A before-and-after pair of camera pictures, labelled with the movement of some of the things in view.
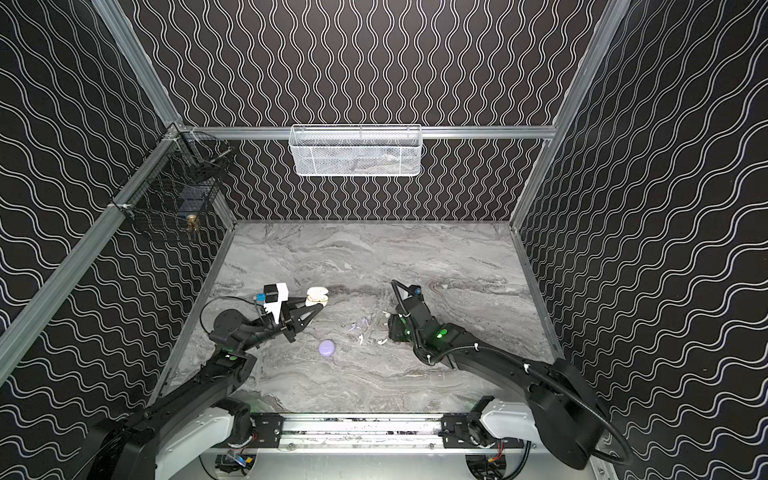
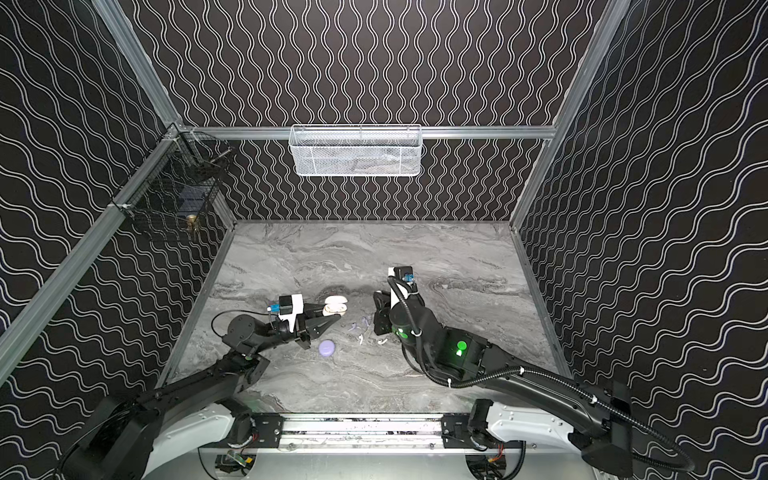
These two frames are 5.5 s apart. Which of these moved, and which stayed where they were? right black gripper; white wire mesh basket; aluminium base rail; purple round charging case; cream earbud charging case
Moved: right black gripper; cream earbud charging case
Stayed: white wire mesh basket; purple round charging case; aluminium base rail
